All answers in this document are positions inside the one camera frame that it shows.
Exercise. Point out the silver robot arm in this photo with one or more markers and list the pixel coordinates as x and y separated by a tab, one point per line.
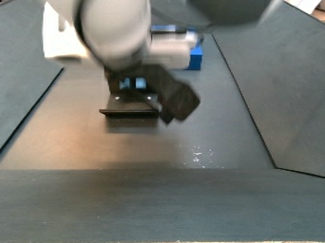
130	32

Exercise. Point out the light blue square-circle object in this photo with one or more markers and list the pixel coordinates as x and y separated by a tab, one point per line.
133	83

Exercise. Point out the blue block with shaped holes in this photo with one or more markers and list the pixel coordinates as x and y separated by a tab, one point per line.
195	50

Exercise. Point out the black curved fixture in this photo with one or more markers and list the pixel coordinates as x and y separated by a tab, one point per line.
129	103

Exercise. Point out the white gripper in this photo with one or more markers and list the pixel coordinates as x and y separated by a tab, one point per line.
62	43

